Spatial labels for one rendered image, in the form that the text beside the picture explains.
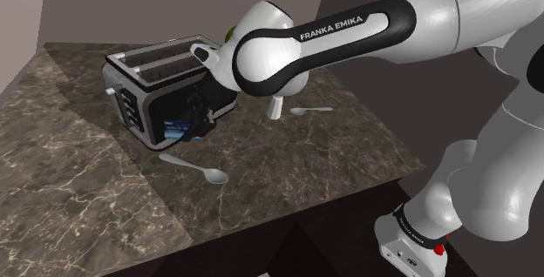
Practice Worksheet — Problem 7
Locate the small grey spoon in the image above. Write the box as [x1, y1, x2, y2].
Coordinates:
[289, 105, 335, 117]

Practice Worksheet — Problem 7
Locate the blue printed box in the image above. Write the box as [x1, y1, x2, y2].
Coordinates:
[162, 118, 204, 143]

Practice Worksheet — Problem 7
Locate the white stemmed object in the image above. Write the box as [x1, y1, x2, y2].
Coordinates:
[266, 95, 285, 121]

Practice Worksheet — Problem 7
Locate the large grey spoon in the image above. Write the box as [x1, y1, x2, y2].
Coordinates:
[158, 152, 230, 186]

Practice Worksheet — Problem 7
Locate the silver and black toaster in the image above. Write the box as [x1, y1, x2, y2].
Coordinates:
[101, 33, 239, 152]

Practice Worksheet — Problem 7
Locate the dark robot stand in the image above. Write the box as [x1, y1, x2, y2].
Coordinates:
[263, 180, 481, 277]

